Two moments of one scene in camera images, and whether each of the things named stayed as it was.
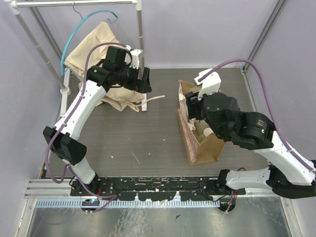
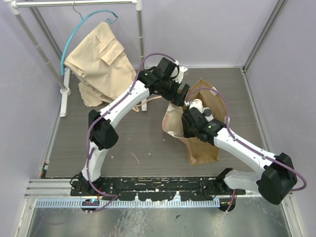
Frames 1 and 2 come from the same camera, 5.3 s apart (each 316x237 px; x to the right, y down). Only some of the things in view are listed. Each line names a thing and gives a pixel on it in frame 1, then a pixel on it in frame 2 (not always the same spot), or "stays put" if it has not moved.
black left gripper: x=143 y=80 -> x=181 y=93
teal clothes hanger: x=62 y=56 stays put
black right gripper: x=192 y=103 -> x=187 y=133
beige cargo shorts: x=117 y=98 stays put
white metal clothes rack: x=13 y=5 stays put
